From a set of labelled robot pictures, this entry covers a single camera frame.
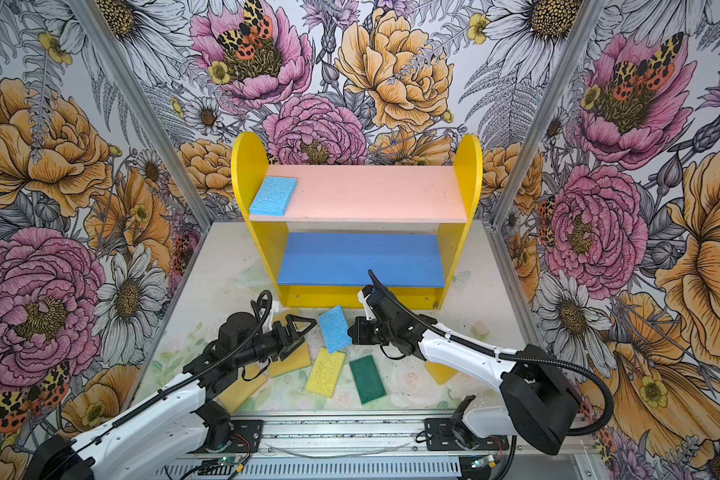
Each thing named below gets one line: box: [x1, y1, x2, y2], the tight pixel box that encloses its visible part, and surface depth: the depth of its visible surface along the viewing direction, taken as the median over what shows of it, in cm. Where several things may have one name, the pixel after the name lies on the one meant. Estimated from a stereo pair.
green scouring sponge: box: [349, 355, 387, 405], surface depth 83 cm
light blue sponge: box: [249, 176, 298, 217], surface depth 71 cm
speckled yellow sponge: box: [305, 347, 346, 398], surface depth 85 cm
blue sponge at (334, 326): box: [318, 305, 353, 354], surface depth 85 cm
